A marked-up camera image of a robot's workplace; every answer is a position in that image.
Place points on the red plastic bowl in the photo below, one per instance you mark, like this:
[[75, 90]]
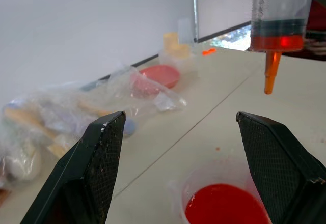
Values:
[[163, 75]]

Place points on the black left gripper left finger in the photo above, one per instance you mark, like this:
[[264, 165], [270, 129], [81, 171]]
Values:
[[84, 173]]

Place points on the clear plastic bag with utensils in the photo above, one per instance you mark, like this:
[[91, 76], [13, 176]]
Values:
[[63, 117]]

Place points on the yellow plastic cup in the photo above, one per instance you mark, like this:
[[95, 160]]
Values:
[[181, 51], [170, 40]]

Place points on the clear plastic container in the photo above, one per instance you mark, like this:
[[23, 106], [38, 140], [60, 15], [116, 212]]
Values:
[[178, 61]]

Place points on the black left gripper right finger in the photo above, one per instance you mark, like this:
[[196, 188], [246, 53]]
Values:
[[280, 168]]

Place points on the small orange plastic piece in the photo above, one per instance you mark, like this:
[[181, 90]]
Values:
[[208, 51]]

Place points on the large clear plastic syringe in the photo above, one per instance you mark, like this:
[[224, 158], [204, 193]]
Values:
[[277, 25]]

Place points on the clear cup with red liquid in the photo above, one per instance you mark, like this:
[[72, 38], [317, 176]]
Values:
[[224, 203]]

